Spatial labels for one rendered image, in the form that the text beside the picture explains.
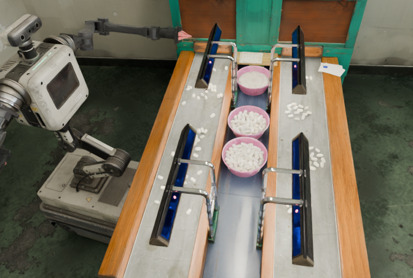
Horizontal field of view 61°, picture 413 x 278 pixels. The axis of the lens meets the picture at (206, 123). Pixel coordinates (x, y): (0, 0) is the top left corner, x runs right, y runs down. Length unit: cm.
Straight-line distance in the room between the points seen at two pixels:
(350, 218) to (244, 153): 67
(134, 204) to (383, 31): 282
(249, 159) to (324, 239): 60
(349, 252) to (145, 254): 96
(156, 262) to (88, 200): 79
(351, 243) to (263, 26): 160
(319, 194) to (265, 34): 130
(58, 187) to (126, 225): 80
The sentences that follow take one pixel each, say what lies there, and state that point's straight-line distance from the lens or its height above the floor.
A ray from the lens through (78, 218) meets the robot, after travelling 253.
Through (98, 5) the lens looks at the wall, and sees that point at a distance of 385.
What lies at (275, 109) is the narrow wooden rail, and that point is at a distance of 234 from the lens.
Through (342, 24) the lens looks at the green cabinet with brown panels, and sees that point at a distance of 273.
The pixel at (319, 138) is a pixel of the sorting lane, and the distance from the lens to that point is 224.
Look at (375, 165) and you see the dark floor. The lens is 319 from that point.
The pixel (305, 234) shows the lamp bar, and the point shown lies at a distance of 143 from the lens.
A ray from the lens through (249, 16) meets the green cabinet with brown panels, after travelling 267.
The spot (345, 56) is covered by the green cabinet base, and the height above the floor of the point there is 77.
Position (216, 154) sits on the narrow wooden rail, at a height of 76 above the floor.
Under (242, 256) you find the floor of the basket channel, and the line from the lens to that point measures 185.
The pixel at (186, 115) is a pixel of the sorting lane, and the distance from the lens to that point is 234.
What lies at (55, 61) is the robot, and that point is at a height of 144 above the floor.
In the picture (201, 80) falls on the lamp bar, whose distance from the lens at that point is 202.
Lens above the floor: 237
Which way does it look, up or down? 46 degrees down
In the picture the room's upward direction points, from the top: 5 degrees counter-clockwise
